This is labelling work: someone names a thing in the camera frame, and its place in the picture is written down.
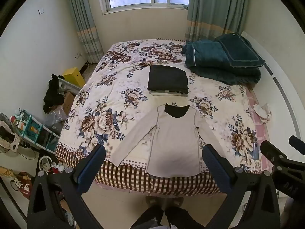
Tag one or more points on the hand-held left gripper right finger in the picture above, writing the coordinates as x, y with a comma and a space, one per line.
214, 164

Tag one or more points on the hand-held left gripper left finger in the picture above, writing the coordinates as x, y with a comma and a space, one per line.
91, 164

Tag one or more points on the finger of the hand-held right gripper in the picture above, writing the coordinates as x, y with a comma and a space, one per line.
297, 144
271, 151

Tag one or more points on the white long-sleeve shirt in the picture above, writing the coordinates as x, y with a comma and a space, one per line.
174, 143

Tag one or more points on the blue phone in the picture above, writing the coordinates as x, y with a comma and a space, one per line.
256, 152

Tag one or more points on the pink bed sheet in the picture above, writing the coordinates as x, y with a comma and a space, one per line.
256, 121

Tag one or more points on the white crumpled cloth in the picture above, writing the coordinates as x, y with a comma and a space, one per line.
263, 113

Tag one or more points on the clear plastic bag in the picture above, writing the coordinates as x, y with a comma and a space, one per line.
56, 119

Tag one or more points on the person's legs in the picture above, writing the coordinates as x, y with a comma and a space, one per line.
181, 218

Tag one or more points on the cardboard box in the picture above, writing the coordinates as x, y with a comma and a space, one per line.
69, 102

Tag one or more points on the teal shelf rack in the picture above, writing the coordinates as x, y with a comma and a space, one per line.
33, 130

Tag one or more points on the floral blanket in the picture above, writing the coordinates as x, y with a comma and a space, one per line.
107, 95

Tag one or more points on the red printed bag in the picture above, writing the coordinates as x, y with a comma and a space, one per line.
22, 183

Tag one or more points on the white headboard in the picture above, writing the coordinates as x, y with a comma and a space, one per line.
281, 71

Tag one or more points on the black crumpled cloth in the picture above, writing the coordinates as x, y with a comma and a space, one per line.
53, 93

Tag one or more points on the white grey appliance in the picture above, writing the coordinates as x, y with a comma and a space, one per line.
70, 85

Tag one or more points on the white folded garment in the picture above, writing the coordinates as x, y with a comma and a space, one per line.
164, 93

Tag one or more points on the white floor fan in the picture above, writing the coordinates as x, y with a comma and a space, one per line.
8, 133

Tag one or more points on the yellow box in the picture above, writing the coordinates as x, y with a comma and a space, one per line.
73, 76

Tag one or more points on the black folded garment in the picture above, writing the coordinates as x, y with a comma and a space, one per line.
166, 78

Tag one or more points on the teal folded quilt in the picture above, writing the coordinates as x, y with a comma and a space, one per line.
207, 59

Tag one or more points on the teal pillow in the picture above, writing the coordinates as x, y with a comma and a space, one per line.
240, 50

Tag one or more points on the blue-grey striped curtain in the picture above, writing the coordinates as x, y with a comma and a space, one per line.
84, 23
212, 9

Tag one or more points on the white wall outlet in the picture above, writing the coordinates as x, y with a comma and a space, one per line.
78, 55

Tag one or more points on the white wall switch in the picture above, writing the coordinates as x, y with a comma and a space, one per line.
41, 11

